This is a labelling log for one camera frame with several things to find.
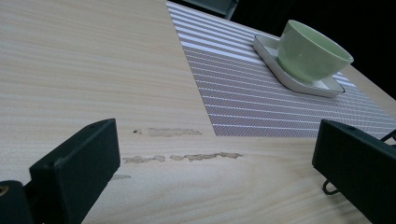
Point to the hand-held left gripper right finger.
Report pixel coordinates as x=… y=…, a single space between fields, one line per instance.
x=358 y=161

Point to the striped woven placemat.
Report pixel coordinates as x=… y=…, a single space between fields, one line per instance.
x=243 y=99

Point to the white square plate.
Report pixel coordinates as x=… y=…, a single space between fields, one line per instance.
x=267 y=49

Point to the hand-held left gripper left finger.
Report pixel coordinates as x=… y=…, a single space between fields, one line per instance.
x=77 y=165

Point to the light green bowl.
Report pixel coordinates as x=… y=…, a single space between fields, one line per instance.
x=305 y=56

